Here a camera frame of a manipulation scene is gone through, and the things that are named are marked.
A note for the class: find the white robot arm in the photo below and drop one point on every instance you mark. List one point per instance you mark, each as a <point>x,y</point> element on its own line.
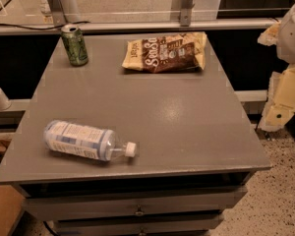
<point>285,47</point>

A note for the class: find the cardboard box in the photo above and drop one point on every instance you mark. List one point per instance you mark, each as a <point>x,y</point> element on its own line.
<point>10,209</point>

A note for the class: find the grey metal bracket post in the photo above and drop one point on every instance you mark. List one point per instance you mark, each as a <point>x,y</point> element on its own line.
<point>181,11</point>

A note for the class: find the clear plastic water bottle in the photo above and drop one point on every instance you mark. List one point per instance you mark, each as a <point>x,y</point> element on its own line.
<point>86,141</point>

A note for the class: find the brown chip bag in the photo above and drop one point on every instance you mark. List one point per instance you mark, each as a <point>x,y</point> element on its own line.
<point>169,53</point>

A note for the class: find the green soda can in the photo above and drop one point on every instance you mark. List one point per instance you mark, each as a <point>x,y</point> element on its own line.
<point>74,44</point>

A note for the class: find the grey metal frame post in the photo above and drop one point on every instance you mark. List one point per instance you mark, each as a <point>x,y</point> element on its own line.
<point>61,12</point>

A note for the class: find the grey drawer cabinet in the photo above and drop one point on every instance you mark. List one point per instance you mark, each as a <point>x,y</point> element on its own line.
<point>197,148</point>

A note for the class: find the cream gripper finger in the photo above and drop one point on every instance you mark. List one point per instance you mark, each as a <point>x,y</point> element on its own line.
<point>280,106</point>
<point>270,36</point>

